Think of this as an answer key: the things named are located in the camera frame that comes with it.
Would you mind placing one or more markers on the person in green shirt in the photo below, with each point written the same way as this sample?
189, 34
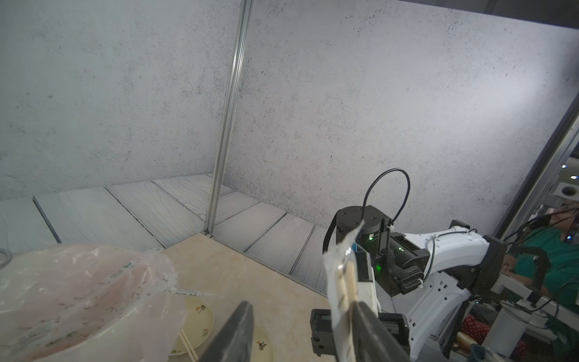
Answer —
557, 236

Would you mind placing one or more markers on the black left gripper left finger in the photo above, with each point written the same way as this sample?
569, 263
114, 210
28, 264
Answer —
234, 341

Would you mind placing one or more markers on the large cream oval plate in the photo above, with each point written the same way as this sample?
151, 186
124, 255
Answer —
262, 347

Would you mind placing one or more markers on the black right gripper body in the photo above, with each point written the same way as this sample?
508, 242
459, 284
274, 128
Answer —
322, 335

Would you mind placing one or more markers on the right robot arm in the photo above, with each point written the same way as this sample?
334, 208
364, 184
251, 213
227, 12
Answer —
389, 291

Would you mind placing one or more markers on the chrome wire cup rack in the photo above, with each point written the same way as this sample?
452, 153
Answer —
6, 257

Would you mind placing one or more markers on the chopsticks pair four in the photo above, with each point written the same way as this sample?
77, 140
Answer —
343, 291

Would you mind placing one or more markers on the white trash bin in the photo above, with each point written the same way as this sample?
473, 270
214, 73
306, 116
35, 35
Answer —
131, 315

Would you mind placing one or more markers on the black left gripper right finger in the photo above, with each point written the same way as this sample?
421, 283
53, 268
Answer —
371, 339

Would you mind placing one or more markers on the metal corner post right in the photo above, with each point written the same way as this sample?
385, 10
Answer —
228, 118

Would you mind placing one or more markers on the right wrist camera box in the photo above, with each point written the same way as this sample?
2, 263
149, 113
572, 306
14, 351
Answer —
369, 291

